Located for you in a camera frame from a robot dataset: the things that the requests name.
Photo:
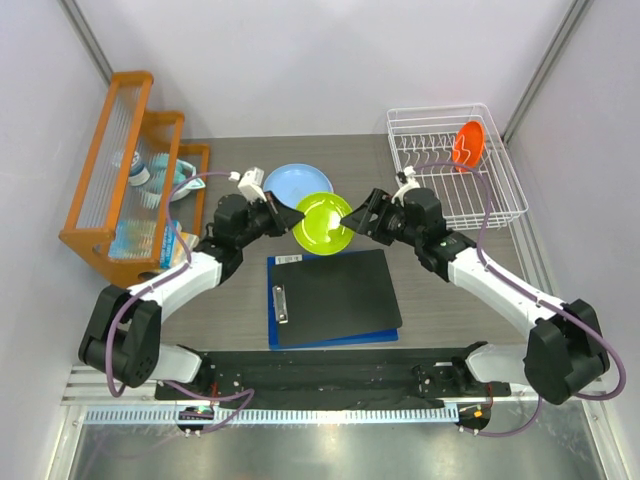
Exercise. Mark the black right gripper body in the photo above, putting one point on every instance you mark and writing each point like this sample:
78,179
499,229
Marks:
397,225

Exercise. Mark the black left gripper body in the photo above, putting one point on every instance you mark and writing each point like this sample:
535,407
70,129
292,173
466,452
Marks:
258,224

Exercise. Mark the blue plate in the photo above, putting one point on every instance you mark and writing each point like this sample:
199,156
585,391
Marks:
291,183

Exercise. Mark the green plate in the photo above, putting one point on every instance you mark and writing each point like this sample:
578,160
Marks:
321,232

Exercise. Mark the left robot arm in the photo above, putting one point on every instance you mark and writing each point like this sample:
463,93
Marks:
123,335

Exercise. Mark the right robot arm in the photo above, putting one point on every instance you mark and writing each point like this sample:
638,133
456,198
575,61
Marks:
562,353

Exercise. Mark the orange wooden shelf rack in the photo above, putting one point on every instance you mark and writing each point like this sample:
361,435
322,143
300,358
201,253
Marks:
103,196

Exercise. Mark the white and teal bowl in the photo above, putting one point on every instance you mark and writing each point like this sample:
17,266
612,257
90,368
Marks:
183,171

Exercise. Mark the orange plate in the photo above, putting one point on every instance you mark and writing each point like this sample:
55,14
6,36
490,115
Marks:
468,146

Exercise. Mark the black clipboard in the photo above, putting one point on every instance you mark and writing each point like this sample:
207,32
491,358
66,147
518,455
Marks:
334,296

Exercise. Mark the teal scrub brush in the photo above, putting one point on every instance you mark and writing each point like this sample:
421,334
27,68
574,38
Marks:
151,191

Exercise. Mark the small white blue jar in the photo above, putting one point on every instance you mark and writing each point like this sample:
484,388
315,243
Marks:
138,172

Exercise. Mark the blue folder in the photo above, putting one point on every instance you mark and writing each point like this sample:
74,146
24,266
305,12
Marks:
390,335

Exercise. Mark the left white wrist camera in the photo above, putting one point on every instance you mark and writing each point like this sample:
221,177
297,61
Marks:
249,184

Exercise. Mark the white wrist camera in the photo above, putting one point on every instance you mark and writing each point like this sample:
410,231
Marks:
407,181
249,184

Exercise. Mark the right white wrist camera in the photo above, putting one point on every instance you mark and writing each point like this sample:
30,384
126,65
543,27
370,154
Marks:
407,181

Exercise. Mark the white wire dish rack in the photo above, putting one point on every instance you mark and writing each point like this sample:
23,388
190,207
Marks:
423,137

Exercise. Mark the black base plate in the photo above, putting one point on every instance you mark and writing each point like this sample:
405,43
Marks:
337,380

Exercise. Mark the aluminium frame rail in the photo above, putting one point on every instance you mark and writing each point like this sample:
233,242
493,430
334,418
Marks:
154,403

